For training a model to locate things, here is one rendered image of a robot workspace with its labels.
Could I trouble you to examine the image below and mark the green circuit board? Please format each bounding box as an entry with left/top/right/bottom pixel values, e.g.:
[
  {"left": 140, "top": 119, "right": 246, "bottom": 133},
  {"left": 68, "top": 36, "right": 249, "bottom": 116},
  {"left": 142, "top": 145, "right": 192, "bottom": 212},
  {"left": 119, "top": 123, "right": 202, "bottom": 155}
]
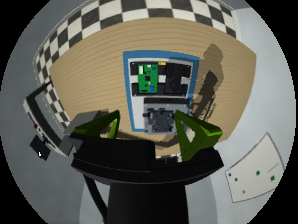
[{"left": 137, "top": 65, "right": 158, "bottom": 93}]

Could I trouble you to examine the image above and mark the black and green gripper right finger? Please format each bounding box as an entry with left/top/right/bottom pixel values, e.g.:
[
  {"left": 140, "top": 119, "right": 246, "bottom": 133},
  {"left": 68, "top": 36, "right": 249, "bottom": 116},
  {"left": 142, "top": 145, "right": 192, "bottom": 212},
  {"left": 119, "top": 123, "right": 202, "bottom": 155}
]
[{"left": 174, "top": 110, "right": 223, "bottom": 161}]

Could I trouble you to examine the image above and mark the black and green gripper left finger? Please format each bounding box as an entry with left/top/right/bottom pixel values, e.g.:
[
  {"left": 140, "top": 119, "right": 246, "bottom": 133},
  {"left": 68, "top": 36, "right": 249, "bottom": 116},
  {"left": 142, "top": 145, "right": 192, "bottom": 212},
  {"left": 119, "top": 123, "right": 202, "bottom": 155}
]
[{"left": 72, "top": 110, "right": 120, "bottom": 139}]

